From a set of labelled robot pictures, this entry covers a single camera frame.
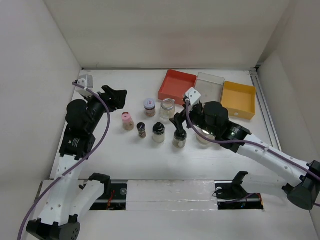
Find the red plastic tray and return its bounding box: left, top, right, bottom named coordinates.
left=157, top=69, right=197, bottom=106

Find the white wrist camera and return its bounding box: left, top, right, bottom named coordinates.
left=73, top=74, right=94, bottom=99
left=183, top=87, right=201, bottom=107

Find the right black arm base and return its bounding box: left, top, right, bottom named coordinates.
left=212, top=171, right=264, bottom=210

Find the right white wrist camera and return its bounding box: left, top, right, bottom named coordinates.
left=183, top=87, right=201, bottom=107

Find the square clear glass jar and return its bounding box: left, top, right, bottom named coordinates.
left=160, top=98, right=176, bottom=123

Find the yellow plastic tray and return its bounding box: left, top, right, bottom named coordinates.
left=220, top=81, right=256, bottom=120

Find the metal side rail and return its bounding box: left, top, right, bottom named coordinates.
left=249, top=68, right=282, bottom=151

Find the black cap spice bottle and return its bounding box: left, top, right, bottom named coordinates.
left=172, top=130, right=187, bottom=149

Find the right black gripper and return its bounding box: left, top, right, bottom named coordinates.
left=169, top=101, right=219, bottom=137

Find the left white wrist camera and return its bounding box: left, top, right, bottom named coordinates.
left=73, top=74, right=94, bottom=99

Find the pink cap spice bottle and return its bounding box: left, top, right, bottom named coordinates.
left=121, top=112, right=135, bottom=131

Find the clear plastic tray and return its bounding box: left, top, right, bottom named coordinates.
left=194, top=72, right=225, bottom=104

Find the round clear glass jar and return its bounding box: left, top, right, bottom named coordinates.
left=195, top=126, right=215, bottom=147

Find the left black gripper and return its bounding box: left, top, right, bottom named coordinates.
left=83, top=85, right=126, bottom=133

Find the black cap white powder bottle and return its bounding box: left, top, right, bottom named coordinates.
left=152, top=122, right=165, bottom=143

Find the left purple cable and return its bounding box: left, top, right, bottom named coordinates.
left=17, top=81, right=112, bottom=240

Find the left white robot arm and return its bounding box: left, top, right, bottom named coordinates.
left=26, top=83, right=128, bottom=240

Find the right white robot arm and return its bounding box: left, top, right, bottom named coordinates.
left=170, top=99, right=320, bottom=211

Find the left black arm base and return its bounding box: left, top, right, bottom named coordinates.
left=89, top=183, right=127, bottom=211

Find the small dark label spice bottle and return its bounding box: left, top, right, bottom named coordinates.
left=136, top=122, right=147, bottom=139

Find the white lid red label jar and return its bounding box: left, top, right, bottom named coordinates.
left=143, top=98, right=156, bottom=117

